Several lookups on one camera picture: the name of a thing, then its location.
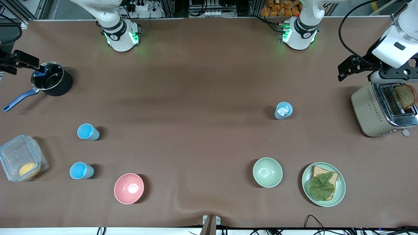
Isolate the green lettuce leaf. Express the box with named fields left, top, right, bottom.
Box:
left=309, top=172, right=336, bottom=201

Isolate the green plate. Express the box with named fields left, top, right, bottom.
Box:
left=301, top=162, right=346, bottom=207

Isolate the blue cup with white paper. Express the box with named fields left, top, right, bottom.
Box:
left=274, top=102, right=293, bottom=120

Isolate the yellow lemon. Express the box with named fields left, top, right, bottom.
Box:
left=19, top=162, right=38, bottom=179

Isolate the green bowl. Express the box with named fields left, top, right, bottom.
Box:
left=252, top=157, right=283, bottom=188

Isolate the white power strip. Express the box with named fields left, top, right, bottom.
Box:
left=126, top=0, right=154, bottom=12

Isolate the beige metal toaster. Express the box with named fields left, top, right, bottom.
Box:
left=351, top=76, right=418, bottom=137

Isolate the brown toast slice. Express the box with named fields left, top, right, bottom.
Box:
left=393, top=84, right=418, bottom=110

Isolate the pink bowl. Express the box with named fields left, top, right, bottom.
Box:
left=114, top=173, right=145, bottom=205

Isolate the black pot with blue handle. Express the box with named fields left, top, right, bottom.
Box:
left=3, top=62, right=73, bottom=113

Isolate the brown bread slice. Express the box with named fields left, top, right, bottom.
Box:
left=310, top=165, right=339, bottom=201

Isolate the clear plastic food container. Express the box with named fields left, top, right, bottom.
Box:
left=0, top=134, right=49, bottom=182

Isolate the bag of orange snacks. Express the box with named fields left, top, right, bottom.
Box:
left=260, top=0, right=301, bottom=18

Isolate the metal table bracket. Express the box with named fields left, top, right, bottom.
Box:
left=200, top=214, right=221, bottom=235

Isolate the aluminium frame profile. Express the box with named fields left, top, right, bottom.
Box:
left=0, top=0, right=44, bottom=21

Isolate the blue plastic cup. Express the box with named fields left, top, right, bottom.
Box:
left=70, top=162, right=95, bottom=180
left=77, top=123, right=100, bottom=141

